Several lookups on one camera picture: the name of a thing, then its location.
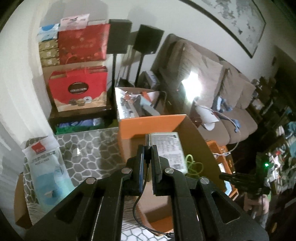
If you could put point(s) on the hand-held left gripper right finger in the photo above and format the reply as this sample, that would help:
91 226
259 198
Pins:
156 162

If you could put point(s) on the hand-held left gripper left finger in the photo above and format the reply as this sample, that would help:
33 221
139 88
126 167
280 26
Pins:
141 162

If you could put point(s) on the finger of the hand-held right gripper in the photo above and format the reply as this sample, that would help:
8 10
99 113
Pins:
238 183
231 176

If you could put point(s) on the grey labelled packet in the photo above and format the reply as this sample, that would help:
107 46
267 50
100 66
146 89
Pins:
168 148

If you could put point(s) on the orange cardboard box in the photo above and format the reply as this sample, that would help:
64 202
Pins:
143 126

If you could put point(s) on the white blue packet red label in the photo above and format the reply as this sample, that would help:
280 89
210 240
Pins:
46 176

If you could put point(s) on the person's right hand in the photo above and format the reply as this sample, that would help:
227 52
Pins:
251 202

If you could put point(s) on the orange plastic basket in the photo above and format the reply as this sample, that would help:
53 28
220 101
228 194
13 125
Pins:
214 144

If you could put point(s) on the cluttered wooden shelf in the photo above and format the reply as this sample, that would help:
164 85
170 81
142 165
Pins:
284 139

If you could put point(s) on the grey white patterned blanket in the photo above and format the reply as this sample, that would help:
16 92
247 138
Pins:
92 148

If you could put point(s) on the brown sofa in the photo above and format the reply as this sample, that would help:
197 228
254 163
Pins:
242 125

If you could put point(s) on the open carton of assorted parts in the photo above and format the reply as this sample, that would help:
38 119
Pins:
129 104

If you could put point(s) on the green blue folded cloth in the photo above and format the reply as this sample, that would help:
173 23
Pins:
78 124

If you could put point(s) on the dark wooden side table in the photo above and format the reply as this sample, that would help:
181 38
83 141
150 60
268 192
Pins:
81 114

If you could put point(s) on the brown sofa cushion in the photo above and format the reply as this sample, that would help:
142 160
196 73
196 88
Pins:
203 62
230 85
247 95

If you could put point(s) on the red gift bag round label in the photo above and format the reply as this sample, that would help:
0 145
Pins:
60 81

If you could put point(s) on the black speaker on stand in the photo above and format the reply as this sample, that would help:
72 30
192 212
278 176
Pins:
119 37
148 38

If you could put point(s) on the white curtain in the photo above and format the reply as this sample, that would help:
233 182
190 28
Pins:
13 143

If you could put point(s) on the brown cardboard box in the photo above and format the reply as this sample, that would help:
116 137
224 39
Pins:
20 208

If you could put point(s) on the red floral gift bag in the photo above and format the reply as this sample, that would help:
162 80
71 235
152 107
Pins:
81 44

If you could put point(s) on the pink packet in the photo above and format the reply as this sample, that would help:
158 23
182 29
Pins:
74 21

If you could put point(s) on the framed ink painting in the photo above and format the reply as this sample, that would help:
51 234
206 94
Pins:
231 18

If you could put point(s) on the blue white tissue pack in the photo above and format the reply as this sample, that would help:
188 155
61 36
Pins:
47 32

